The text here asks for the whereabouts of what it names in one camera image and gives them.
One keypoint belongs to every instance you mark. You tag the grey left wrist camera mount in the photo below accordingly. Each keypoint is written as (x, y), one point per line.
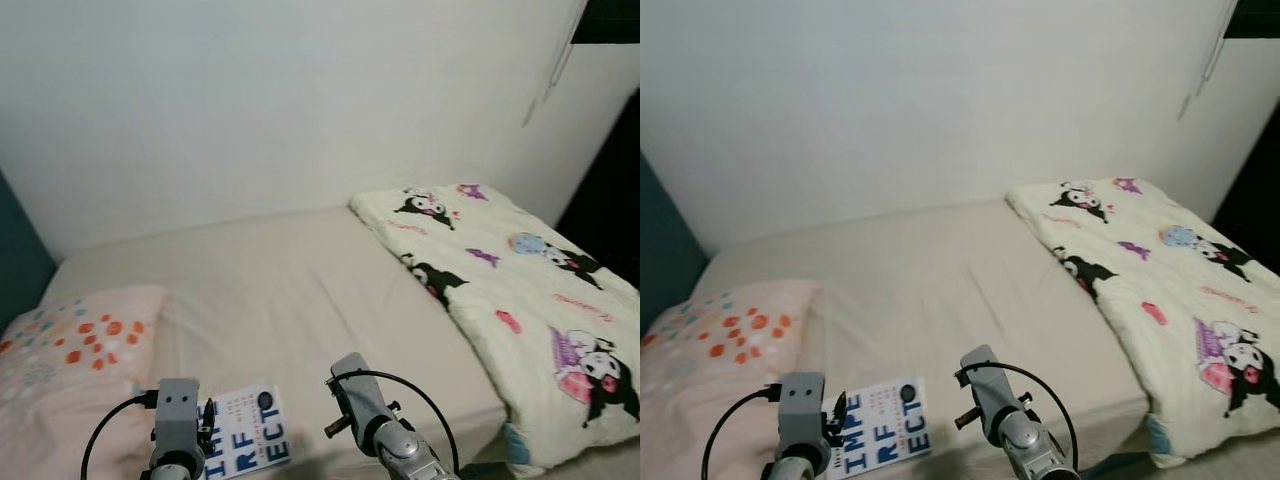
(800, 410)
(178, 415)

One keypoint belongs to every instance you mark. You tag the black wall television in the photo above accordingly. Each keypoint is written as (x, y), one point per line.
(610, 20)
(1255, 18)

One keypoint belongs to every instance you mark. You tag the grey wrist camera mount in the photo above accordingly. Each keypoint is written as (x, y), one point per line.
(988, 385)
(800, 410)
(178, 415)
(360, 390)

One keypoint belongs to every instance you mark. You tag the white blue lettered book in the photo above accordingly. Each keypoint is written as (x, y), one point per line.
(250, 435)
(885, 430)

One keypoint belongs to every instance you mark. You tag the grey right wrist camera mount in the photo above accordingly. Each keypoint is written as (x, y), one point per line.
(360, 390)
(988, 385)

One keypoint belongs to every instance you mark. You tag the cream cartoon print quilt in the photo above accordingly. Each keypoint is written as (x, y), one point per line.
(520, 290)
(1170, 280)

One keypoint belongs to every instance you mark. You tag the teal bed base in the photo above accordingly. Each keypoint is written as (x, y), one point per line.
(490, 471)
(1120, 468)

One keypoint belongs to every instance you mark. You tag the pink dotted pillow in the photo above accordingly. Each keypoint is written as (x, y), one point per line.
(60, 400)
(700, 400)

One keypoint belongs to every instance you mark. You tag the beige sheeted mattress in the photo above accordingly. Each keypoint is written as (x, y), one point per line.
(920, 280)
(280, 290)

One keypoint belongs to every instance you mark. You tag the teal padded headboard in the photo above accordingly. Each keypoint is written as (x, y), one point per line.
(20, 270)
(665, 260)

